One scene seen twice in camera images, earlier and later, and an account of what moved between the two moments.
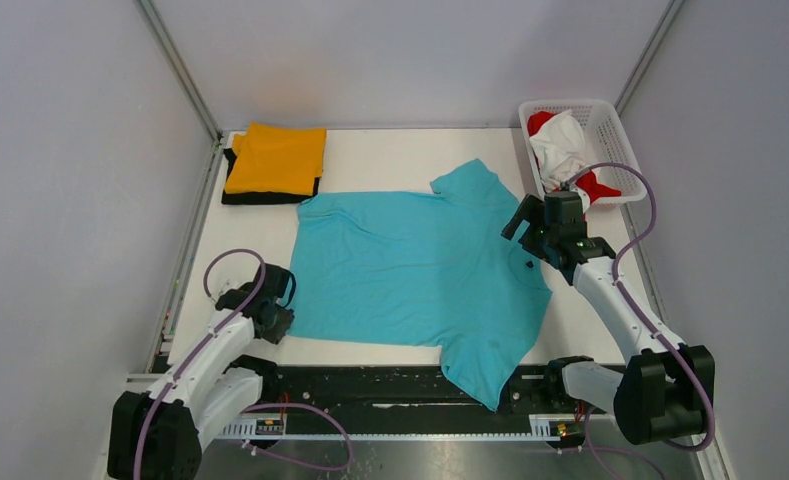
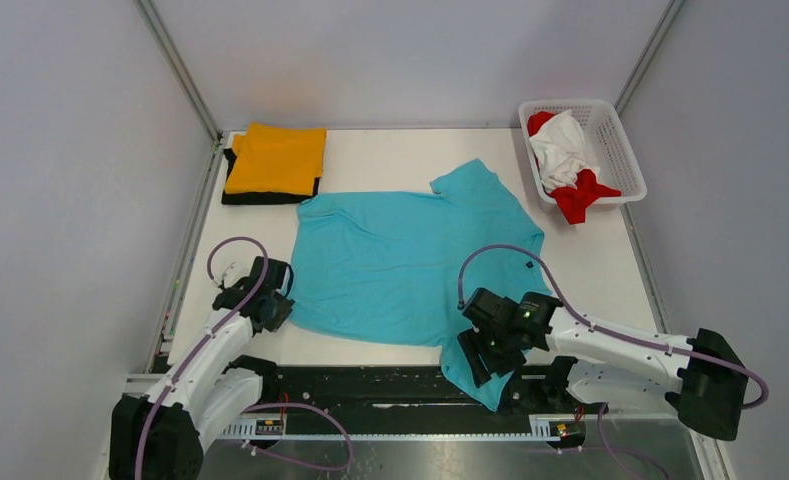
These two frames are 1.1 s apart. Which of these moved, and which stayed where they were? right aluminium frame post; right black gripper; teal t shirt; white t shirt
Moved: right black gripper
Stayed: right aluminium frame post; white t shirt; teal t shirt
